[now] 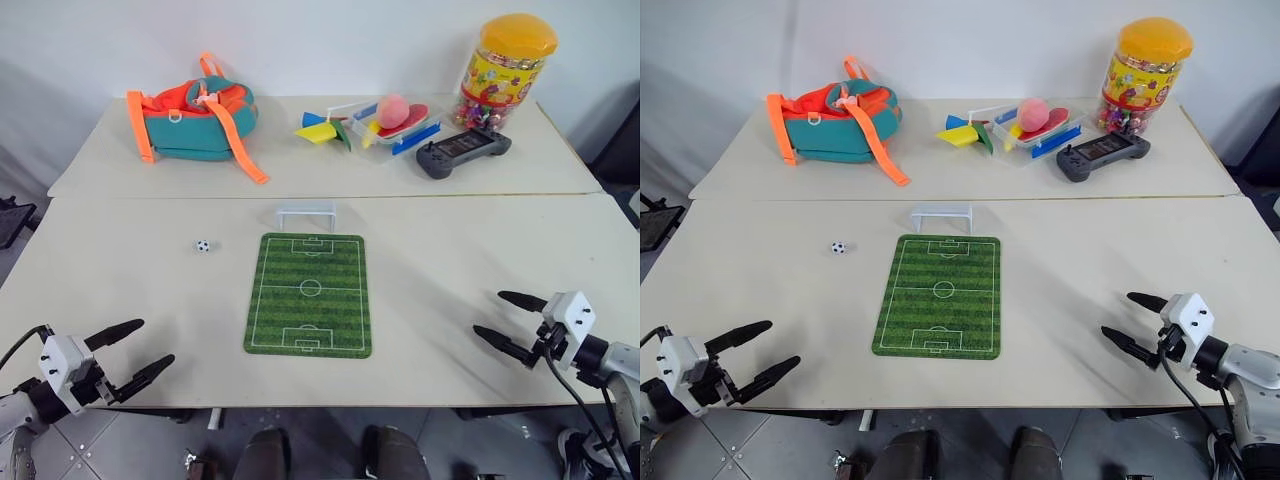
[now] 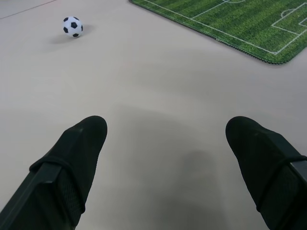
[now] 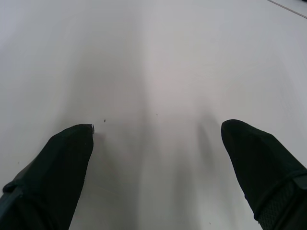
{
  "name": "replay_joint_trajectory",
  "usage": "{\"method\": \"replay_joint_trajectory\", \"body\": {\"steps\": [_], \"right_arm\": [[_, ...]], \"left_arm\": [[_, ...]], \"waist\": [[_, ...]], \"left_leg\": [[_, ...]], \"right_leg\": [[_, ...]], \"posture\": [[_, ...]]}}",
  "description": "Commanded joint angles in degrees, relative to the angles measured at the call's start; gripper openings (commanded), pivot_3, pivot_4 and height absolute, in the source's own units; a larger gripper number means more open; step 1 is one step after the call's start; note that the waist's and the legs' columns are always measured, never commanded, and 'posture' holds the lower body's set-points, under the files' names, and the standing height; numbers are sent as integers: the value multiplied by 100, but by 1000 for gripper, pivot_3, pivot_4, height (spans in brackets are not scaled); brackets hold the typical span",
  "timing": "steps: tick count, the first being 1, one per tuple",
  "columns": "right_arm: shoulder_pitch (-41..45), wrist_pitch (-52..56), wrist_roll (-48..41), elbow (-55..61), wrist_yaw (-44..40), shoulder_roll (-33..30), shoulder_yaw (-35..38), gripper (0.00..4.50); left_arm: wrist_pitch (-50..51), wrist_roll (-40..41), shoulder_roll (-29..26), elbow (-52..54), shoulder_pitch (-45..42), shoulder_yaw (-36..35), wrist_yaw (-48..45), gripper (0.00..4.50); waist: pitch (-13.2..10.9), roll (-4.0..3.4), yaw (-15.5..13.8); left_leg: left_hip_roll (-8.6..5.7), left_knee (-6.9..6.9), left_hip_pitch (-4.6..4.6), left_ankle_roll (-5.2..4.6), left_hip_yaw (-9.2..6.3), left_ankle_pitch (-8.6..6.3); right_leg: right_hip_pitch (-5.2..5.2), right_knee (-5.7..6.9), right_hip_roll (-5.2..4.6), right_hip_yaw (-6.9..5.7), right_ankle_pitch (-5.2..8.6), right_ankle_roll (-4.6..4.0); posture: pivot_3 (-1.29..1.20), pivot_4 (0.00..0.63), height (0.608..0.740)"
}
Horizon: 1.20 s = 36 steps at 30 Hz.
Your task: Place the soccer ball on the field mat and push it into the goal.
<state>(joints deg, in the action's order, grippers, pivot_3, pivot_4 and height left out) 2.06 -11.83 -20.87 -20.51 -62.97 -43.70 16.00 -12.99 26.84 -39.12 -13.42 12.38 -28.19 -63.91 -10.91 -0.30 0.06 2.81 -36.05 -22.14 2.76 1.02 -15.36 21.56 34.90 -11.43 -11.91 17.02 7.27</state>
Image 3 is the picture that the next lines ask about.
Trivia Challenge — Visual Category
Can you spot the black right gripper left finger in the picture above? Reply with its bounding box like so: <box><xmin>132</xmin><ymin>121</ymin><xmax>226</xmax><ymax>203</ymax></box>
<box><xmin>0</xmin><ymin>123</ymin><xmax>95</xmax><ymax>230</ymax></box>

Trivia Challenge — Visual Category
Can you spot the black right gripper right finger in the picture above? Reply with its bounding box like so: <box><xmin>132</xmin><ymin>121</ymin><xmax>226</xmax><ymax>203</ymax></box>
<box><xmin>221</xmin><ymin>119</ymin><xmax>307</xmax><ymax>230</ymax></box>

